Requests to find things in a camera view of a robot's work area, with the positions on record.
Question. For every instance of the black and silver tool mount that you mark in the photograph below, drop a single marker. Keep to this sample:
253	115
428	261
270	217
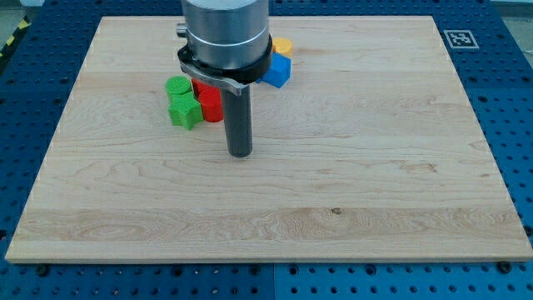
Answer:
229	66

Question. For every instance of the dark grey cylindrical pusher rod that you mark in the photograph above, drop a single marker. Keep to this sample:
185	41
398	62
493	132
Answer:
238	122

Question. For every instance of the red star block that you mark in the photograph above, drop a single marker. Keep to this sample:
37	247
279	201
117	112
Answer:
198	87

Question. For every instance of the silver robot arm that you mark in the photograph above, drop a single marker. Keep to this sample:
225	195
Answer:
226	21

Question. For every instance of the blue cube block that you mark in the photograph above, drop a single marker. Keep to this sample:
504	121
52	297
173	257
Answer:
279	72

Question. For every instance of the green star block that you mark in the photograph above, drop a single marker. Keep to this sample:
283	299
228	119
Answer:
184	110

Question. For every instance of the red cylinder block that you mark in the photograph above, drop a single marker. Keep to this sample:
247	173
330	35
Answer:
211	103

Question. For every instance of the yellow hexagon block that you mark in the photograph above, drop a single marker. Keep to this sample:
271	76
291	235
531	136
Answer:
283	46

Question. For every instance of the green cylinder block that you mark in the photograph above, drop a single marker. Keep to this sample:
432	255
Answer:
177	85

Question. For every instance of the wooden board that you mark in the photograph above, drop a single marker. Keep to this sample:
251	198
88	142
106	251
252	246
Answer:
371	152

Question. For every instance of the white fiducial marker tag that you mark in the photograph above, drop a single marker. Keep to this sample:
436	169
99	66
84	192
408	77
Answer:
461	39

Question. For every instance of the black yellow hazard tape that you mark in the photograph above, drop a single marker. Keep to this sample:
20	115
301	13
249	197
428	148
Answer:
13	41

